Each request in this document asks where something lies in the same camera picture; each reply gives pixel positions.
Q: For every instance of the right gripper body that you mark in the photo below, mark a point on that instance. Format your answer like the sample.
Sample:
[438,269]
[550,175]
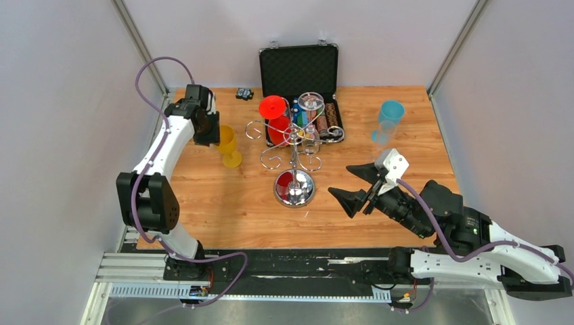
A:
[394,203]

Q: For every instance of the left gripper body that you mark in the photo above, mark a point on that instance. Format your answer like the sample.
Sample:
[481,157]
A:
[209,134]

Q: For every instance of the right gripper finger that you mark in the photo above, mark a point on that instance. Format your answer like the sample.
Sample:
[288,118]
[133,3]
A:
[367,172]
[351,202]

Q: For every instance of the clear champagne flute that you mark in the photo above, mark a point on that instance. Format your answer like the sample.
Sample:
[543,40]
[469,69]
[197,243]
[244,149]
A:
[382,136]

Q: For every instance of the yellow plastic wine glass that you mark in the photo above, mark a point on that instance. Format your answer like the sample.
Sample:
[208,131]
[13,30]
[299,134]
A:
[231,158]

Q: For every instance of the chrome wine glass rack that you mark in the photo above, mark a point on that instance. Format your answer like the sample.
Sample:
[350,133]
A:
[295,186]

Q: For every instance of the blue plastic wine glass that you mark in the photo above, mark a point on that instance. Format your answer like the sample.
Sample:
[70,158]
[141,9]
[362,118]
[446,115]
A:
[391,110]

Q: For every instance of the red plastic wine glass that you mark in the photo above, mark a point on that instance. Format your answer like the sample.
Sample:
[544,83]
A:
[273,108]

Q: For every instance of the clear glass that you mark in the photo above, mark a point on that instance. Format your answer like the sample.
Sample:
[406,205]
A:
[313,103]

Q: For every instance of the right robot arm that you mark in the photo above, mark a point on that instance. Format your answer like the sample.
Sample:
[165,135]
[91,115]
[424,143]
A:
[467,244]

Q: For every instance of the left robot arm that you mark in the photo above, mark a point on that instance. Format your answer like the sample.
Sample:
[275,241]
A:
[146,198]

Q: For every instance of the small black blue toy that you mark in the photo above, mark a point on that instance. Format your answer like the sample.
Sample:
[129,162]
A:
[244,94]

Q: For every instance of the green blue block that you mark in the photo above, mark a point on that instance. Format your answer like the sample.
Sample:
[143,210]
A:
[302,119]

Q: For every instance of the blue toy car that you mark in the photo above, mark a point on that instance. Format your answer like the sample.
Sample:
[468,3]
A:
[295,110]

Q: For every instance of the black poker chip case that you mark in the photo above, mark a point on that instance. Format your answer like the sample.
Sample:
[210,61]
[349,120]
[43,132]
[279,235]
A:
[293,70]

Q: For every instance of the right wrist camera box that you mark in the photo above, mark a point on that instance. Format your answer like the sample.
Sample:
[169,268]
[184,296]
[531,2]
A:
[392,164]

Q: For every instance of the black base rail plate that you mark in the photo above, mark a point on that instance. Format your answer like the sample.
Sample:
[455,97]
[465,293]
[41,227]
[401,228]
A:
[300,272]

